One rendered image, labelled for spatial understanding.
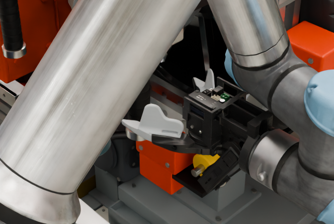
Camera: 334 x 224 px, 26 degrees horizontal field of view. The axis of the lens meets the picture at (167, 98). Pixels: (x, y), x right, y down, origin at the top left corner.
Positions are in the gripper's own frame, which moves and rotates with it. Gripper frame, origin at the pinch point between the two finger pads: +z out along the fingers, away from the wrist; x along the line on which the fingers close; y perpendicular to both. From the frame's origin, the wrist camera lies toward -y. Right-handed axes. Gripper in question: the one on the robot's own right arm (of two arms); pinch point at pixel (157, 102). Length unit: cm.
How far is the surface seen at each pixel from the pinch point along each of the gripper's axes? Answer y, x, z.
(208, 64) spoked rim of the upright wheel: -15.5, -30.9, 17.0
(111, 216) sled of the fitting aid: -69, -22, 41
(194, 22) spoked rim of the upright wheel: -18, -44, 34
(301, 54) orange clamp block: 4.1, -20.4, -10.9
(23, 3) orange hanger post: -12, -17, 59
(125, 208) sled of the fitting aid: -68, -27, 40
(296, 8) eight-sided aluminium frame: 8.4, -25.3, -5.8
